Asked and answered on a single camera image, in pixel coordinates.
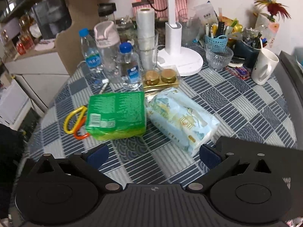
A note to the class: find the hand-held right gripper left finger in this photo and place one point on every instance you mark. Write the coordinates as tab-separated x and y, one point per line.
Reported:
97	157

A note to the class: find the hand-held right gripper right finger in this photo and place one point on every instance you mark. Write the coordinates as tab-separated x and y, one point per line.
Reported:
210	157

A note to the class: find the white and blue tissue pack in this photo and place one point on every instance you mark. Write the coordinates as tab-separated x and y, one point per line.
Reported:
180	120

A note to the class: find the desktop with blue patterned cloth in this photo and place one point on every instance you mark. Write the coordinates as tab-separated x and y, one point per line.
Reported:
236	113

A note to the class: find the orange plastic loop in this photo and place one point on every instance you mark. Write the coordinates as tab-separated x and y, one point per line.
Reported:
81	136

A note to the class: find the yellow plastic loop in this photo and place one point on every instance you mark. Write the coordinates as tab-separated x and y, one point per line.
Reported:
71	120

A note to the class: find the green tissue pack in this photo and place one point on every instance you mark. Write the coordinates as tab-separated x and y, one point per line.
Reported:
116	113

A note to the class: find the gold foil wrapper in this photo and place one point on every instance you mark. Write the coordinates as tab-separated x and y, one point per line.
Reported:
150	97

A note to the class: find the clear box with gold base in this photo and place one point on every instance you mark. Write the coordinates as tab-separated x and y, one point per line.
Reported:
163	86

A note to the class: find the black jacket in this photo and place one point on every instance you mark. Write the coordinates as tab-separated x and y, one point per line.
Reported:
9	151

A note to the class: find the red and blue small box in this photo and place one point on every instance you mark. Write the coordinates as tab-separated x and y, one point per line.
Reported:
238	72

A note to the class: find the small blue-capped water bottle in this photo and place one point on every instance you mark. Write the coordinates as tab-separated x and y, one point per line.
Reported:
129	71

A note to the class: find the gold jar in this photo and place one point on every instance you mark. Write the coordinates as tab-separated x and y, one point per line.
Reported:
151	76
168	75

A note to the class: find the black and white disc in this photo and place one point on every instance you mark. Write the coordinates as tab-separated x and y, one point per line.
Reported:
236	62

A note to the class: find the white desk lamp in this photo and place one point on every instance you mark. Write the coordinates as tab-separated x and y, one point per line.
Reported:
184	61

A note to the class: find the glass bowl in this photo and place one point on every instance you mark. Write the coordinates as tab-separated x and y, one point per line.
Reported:
219	58

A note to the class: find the white low cabinet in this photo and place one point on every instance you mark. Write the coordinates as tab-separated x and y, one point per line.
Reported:
35	75

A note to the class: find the white mug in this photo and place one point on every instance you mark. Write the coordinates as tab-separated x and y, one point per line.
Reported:
264	68

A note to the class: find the tall blue-capped water bottle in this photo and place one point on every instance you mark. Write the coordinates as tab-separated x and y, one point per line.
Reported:
91	52

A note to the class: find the clear bottle with pink lid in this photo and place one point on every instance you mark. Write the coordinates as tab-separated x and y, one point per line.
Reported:
107	52

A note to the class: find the white mini fridge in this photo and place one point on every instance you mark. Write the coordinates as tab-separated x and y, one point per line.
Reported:
290	87

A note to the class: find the dark blue pen holder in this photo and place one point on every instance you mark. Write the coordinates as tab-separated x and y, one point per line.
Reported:
248	56

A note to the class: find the blue plastic basket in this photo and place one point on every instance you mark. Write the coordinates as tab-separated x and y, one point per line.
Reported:
216	45

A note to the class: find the glass mug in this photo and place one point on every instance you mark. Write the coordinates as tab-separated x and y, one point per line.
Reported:
155	52

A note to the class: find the bunch of pens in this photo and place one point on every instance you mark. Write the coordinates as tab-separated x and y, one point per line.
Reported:
216	29
254	40

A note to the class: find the tall clear glass cup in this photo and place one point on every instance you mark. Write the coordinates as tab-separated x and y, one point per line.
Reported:
189	30

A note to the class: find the glass jar with dark contents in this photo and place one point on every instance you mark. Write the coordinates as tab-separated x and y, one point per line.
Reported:
126	29

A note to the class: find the gold ornament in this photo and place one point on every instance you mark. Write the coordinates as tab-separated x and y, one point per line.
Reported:
233	26

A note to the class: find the red can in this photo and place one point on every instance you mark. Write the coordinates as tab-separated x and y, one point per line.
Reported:
20	47

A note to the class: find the white and pink vase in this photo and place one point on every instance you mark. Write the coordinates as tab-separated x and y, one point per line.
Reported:
266	32

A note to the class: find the beige wooden panel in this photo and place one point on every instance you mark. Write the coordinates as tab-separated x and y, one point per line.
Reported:
80	16

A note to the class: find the roll of clear plastic bags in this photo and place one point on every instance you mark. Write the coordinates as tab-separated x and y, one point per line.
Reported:
145	23

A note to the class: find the cooking oil bottle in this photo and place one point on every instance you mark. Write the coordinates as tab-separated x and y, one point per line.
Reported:
26	32

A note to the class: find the white zip packet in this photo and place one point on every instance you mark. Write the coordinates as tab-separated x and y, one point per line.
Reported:
205	13

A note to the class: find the black kitchen appliance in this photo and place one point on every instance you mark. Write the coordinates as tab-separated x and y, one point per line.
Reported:
51	19

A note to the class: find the glass jar with black lid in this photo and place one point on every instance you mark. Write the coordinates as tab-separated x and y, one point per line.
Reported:
107	10

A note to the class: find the red and yellow feather decoration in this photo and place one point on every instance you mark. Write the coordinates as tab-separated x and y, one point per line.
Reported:
274	7

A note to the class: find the pink checkered gift bag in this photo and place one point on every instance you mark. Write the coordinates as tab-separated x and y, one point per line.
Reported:
146	0

